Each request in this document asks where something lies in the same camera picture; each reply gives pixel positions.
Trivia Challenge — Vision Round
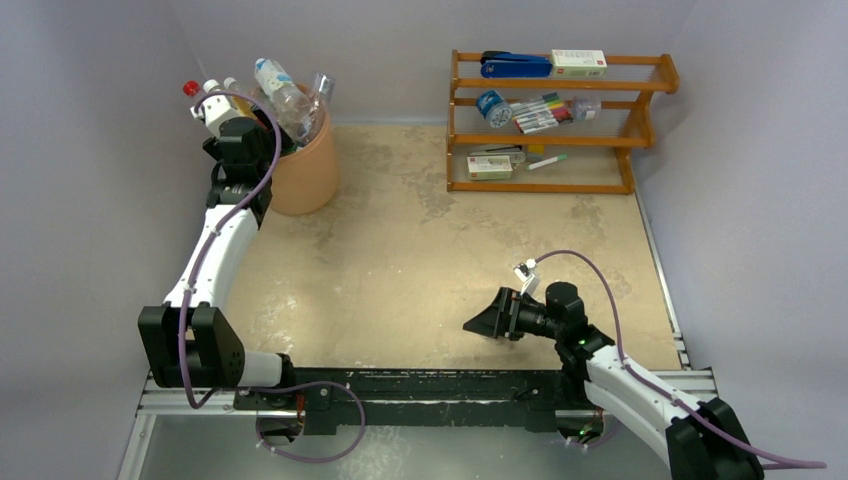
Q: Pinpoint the white blue label bottle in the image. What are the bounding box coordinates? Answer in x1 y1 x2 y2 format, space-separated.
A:
254 58 311 127

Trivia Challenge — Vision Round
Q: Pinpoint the crushed clear bottle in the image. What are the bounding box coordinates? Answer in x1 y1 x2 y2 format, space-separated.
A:
202 79 223 96

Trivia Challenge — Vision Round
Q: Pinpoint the red white label bottle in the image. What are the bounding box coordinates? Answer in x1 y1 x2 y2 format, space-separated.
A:
182 80 202 99

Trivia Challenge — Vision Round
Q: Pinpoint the red gold tea bottle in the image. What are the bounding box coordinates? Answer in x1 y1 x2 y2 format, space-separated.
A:
223 77 258 120

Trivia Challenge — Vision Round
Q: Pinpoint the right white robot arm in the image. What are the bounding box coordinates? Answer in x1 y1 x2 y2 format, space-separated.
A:
463 282 765 479

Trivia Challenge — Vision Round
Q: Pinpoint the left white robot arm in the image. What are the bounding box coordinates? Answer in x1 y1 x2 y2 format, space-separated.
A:
138 117 298 409

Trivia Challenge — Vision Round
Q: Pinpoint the orange plastic bin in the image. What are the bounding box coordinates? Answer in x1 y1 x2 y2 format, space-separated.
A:
270 107 341 216

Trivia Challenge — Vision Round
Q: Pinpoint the white stapler box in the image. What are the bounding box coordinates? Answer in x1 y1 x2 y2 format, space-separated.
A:
467 155 513 181

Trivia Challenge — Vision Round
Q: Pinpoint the grey stapler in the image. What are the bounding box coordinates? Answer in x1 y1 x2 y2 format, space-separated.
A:
468 144 526 164

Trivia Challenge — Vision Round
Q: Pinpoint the green white marker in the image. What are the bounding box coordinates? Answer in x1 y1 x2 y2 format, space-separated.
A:
526 154 568 171

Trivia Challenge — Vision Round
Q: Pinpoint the wooden shelf rack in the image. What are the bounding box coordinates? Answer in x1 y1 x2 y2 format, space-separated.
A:
446 51 680 195

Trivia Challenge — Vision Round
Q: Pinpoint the pack of coloured markers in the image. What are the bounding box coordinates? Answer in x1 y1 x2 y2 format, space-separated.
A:
510 92 574 134

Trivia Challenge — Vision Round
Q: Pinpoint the blue tape roll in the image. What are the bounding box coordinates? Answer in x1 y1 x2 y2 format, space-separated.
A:
475 90 513 128

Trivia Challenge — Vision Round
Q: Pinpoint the small clear jar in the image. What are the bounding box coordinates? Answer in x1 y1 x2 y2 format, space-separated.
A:
571 96 602 122

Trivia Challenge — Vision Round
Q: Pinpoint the blue stapler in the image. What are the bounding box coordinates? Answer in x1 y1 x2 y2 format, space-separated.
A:
479 50 552 78

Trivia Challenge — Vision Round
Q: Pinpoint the white red box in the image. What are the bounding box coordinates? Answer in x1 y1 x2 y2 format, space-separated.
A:
549 49 608 79

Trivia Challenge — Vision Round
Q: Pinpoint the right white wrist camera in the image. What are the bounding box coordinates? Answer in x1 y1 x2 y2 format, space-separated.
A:
513 258 540 297

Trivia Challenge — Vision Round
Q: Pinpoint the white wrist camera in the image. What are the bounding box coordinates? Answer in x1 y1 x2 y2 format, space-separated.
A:
189 95 242 138
513 258 540 297

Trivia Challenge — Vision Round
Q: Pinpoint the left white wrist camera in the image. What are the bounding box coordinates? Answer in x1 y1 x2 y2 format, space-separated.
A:
189 95 242 138

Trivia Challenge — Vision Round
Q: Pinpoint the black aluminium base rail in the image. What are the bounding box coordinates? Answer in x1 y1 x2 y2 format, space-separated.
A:
135 367 720 439

